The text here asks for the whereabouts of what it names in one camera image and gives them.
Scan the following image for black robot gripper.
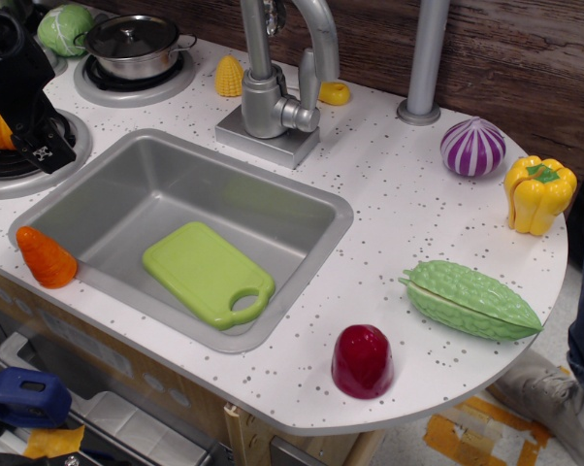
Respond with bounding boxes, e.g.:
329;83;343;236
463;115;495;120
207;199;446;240
0;11;77;174

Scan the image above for orange toy carrot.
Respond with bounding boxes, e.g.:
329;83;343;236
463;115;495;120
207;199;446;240
16;226;78;289

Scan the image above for green plastic cutting board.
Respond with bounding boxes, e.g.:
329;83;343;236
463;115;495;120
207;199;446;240
142;221;276;330

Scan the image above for front grey stove burner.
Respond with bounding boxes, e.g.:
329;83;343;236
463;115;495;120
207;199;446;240
0;111;92;200

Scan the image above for grey stove burner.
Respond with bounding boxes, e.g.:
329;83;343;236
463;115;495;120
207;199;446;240
0;111;92;200
74;51;195;109

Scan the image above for rear grey stove burner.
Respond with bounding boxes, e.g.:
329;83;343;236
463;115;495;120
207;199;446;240
74;51;195;109

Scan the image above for grey toy sink basin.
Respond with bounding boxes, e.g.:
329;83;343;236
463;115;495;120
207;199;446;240
15;129;354;353

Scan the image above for green toy cabbage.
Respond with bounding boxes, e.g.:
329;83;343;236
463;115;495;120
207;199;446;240
37;4;95;57

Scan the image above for small steel pot with lid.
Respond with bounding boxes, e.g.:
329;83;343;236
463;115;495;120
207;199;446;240
75;15;192;82

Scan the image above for yellow toy corn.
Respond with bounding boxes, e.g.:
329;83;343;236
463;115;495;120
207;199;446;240
214;55;243;97

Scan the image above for silver toy faucet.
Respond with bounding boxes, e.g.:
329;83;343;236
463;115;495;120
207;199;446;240
215;1;340;169

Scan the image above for blue clamp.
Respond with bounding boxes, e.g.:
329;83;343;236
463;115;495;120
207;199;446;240
0;367;72;428

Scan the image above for toy oven door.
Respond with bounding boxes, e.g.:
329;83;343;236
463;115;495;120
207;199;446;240
0;312;234;465

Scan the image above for small yellow toy piece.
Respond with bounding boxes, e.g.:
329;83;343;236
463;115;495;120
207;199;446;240
318;82;351;106

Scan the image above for grey vertical pole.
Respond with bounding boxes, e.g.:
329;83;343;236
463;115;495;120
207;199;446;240
397;0;450;126

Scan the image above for dark red toy fruit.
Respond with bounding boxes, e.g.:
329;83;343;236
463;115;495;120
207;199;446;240
331;324;394;399

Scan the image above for purple striped toy onion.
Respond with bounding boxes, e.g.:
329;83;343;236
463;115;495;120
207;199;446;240
439;116;506;177

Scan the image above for green toy bitter melon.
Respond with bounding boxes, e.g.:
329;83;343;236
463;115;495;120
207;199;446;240
399;260;543;341

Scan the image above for yellow toy bell pepper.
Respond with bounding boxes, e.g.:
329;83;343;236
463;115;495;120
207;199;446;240
503;155;577;236

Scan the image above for orange floor tape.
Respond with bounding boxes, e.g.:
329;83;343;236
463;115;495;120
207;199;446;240
423;396;552;465

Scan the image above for grey sneaker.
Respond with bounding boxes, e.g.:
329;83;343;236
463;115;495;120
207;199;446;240
488;350;584;465

